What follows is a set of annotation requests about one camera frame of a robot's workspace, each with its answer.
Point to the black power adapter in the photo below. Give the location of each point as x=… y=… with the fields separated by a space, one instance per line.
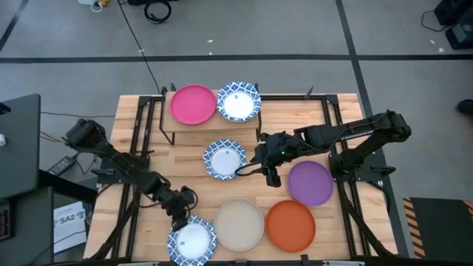
x=62 y=165

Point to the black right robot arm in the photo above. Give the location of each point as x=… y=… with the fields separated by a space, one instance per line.
x=351 y=133

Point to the blue patterned paper plate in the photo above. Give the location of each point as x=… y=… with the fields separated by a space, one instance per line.
x=238 y=103
x=224 y=160
x=194 y=244

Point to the black mat with striped edge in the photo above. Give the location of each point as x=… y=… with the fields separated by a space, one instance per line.
x=439 y=229

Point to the white printed paper sheet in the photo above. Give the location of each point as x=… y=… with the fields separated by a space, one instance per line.
x=70 y=229

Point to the wooden shelf with black legs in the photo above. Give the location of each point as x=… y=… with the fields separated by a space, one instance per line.
x=207 y=127

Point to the grey desk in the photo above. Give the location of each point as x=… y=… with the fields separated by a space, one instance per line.
x=18 y=147

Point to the black equipment case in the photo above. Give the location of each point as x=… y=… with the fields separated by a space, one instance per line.
x=460 y=33

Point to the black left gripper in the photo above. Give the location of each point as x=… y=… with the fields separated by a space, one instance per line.
x=179 y=203

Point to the orange plastic plate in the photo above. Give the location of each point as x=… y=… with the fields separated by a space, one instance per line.
x=290 y=226

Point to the grey cabinet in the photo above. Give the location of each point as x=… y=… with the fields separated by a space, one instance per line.
x=29 y=229

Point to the beige plastic plate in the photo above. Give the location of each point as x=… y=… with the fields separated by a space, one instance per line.
x=239 y=224

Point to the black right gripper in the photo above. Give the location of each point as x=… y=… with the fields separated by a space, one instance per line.
x=275 y=151

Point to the person's foot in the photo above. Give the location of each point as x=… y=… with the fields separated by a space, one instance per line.
x=466 y=106

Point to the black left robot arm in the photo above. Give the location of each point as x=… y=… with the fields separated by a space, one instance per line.
x=122 y=164

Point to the pink plastic plate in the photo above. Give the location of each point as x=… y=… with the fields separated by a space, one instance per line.
x=193 y=104

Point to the small white object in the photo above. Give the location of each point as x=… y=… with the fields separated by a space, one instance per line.
x=1 y=140

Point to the black metal table frame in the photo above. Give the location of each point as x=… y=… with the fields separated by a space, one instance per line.
x=292 y=98

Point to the purple plastic plate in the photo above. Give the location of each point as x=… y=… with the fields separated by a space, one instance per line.
x=311 y=183

